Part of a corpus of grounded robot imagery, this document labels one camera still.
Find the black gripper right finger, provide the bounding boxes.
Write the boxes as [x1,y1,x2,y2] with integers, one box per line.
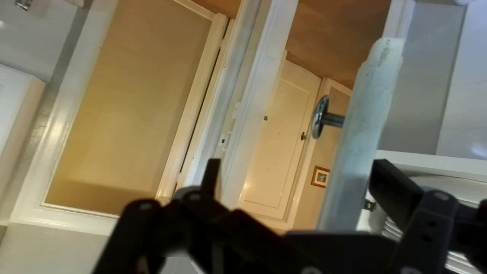
[367,158,487,274]

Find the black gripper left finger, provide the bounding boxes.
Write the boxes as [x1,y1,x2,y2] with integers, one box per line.
[90,156,287,274]

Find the white cabinet door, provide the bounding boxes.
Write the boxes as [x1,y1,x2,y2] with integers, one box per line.
[317,34,408,232]

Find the silver cabinet door knob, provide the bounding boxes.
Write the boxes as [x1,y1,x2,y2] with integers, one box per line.
[310,94,348,139]

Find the white hallway door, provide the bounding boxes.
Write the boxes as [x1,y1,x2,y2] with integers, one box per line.
[238,59,323,220]

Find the stacked white plates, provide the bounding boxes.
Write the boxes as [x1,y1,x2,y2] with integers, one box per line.
[378,202,424,241]

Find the small framed picture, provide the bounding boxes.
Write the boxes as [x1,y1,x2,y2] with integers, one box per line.
[311,164,332,190]

